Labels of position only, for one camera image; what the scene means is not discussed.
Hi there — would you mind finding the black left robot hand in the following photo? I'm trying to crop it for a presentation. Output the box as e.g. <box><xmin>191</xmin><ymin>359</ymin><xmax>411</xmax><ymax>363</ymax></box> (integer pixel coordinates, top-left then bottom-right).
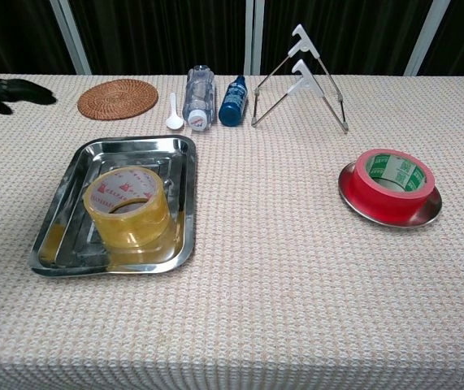
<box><xmin>0</xmin><ymin>77</ymin><xmax>59</xmax><ymax>227</ymax></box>

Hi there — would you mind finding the yellow transparent tape roll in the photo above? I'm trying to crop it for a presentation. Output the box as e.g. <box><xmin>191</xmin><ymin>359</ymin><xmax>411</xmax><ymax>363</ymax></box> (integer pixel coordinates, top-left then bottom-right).
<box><xmin>83</xmin><ymin>165</ymin><xmax>172</xmax><ymax>249</ymax></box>

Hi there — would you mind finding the red tape roll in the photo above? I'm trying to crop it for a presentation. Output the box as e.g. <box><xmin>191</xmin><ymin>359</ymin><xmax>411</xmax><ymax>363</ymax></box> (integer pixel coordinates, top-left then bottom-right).
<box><xmin>351</xmin><ymin>148</ymin><xmax>436</xmax><ymax>221</ymax></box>

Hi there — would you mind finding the round woven rattan coaster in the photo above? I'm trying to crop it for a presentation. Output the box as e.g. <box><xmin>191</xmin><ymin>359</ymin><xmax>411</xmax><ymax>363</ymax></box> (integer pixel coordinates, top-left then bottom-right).
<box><xmin>76</xmin><ymin>78</ymin><xmax>159</xmax><ymax>121</ymax></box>

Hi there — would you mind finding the rectangular stainless steel tray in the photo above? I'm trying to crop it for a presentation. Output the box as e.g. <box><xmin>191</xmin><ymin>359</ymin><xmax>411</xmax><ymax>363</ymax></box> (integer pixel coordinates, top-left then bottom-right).
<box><xmin>28</xmin><ymin>134</ymin><xmax>198</xmax><ymax>279</ymax></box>

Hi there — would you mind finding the dark pleated curtain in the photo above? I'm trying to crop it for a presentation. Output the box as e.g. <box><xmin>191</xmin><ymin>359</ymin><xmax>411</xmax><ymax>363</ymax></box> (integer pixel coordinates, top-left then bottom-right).
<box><xmin>0</xmin><ymin>0</ymin><xmax>464</xmax><ymax>79</ymax></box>

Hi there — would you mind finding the small white plastic spoon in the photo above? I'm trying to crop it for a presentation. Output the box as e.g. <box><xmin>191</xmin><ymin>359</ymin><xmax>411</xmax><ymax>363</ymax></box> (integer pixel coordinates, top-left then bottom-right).
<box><xmin>165</xmin><ymin>92</ymin><xmax>184</xmax><ymax>131</ymax></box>

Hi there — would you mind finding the clear plastic water bottle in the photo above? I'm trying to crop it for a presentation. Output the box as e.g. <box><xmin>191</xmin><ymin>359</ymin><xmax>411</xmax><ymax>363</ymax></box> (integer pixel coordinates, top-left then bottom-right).
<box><xmin>181</xmin><ymin>64</ymin><xmax>218</xmax><ymax>133</ymax></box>

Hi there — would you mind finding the blue bottle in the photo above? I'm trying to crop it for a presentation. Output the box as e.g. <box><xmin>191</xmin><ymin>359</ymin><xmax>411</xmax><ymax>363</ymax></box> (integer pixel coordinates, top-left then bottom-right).
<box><xmin>218</xmin><ymin>75</ymin><xmax>249</xmax><ymax>127</ymax></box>

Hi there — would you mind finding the beige waffle tablecloth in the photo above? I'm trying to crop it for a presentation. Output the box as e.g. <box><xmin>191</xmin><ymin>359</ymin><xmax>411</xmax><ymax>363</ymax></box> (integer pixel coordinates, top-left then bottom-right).
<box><xmin>0</xmin><ymin>72</ymin><xmax>464</xmax><ymax>390</ymax></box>

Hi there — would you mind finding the round stainless steel plate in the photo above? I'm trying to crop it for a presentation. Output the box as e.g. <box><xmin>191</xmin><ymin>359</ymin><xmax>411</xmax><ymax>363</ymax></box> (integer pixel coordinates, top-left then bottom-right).
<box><xmin>337</xmin><ymin>160</ymin><xmax>444</xmax><ymax>229</ymax></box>

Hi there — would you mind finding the white frame post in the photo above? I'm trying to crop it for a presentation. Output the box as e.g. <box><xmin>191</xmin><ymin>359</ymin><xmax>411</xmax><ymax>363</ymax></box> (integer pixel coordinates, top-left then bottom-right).
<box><xmin>243</xmin><ymin>0</ymin><xmax>266</xmax><ymax>76</ymax></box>
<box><xmin>403</xmin><ymin>0</ymin><xmax>453</xmax><ymax>77</ymax></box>
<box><xmin>50</xmin><ymin>0</ymin><xmax>93</xmax><ymax>76</ymax></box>

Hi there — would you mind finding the metal wire folding stand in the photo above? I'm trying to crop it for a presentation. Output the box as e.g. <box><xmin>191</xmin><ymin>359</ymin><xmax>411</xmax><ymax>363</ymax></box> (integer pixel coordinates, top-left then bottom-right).
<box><xmin>250</xmin><ymin>23</ymin><xmax>350</xmax><ymax>135</ymax></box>

